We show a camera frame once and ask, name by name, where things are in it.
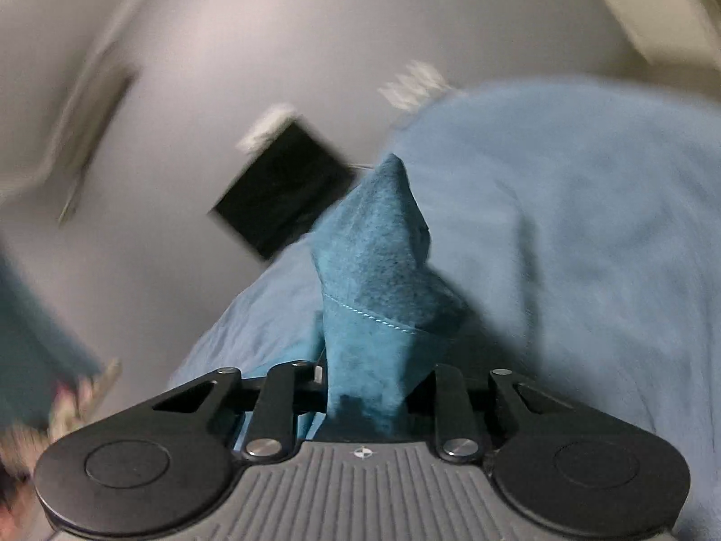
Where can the light blue bed blanket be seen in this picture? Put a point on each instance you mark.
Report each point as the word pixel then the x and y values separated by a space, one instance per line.
pixel 591 208

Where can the teal shirt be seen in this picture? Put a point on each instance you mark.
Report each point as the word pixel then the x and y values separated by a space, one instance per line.
pixel 372 270

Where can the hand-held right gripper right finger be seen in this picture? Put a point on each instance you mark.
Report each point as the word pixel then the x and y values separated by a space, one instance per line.
pixel 450 400

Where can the teal hanging cloth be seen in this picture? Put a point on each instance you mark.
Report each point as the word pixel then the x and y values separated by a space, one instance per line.
pixel 34 344

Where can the black television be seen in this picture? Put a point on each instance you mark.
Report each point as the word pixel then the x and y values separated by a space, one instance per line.
pixel 281 197

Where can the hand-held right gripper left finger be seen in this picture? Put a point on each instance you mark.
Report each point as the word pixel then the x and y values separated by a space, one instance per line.
pixel 281 400

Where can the white containers on stand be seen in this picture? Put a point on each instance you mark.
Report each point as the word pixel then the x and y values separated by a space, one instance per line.
pixel 419 85

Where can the white door frame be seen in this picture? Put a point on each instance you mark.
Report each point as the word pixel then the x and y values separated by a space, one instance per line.
pixel 653 5

